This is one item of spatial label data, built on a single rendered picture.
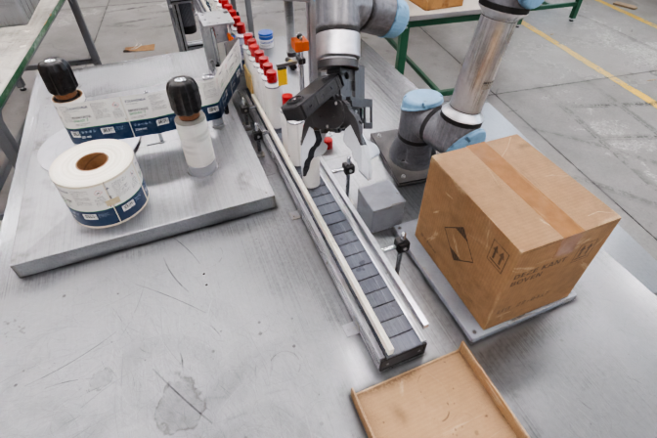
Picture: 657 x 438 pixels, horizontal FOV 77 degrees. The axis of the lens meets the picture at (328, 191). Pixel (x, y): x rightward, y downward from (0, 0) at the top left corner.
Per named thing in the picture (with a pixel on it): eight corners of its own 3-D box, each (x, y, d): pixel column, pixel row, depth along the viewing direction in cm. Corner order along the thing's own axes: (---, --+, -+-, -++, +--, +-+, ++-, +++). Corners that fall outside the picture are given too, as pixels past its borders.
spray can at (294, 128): (287, 159, 131) (283, 102, 117) (303, 155, 133) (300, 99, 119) (292, 169, 128) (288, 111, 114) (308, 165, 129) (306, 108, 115)
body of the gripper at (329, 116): (373, 132, 73) (373, 63, 72) (342, 132, 67) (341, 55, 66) (340, 134, 78) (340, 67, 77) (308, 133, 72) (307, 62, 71)
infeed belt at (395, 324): (223, 52, 199) (221, 43, 196) (240, 49, 201) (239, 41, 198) (385, 368, 86) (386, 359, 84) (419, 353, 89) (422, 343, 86)
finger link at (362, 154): (397, 167, 69) (371, 123, 71) (376, 169, 64) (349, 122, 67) (384, 178, 71) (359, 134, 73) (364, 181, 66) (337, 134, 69)
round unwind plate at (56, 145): (43, 132, 142) (41, 129, 142) (137, 113, 151) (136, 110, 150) (33, 187, 121) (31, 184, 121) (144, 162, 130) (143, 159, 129)
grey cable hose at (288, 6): (285, 54, 142) (281, -11, 128) (294, 53, 143) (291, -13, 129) (288, 59, 140) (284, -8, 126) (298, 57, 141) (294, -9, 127)
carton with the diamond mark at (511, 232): (414, 235, 112) (430, 154, 94) (488, 211, 118) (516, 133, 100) (483, 330, 91) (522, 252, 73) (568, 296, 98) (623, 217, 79)
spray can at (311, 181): (299, 180, 124) (296, 122, 110) (316, 176, 125) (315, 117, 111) (306, 192, 120) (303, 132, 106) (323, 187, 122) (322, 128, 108)
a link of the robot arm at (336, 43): (340, 26, 65) (303, 36, 70) (340, 57, 66) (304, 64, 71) (369, 35, 71) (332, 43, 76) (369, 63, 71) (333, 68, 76)
